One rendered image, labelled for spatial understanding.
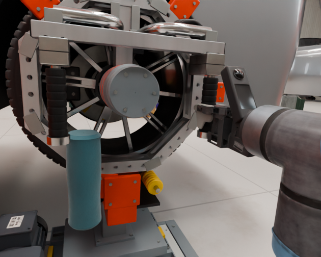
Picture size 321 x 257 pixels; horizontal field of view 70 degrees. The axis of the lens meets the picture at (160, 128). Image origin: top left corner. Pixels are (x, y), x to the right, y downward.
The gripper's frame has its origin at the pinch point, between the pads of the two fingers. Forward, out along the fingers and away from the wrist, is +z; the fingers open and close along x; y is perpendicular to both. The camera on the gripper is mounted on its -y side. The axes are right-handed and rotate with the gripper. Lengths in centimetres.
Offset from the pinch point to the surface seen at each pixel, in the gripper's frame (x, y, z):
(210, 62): -1.5, -10.1, -3.6
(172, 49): -9.6, -12.4, -0.6
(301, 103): 577, 40, 434
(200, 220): 43, 82, 65
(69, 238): -35, 60, 38
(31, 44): -40.9, -12.9, 18.1
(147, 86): -14.0, -3.8, 3.9
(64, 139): -32.7, 6.8, -3.8
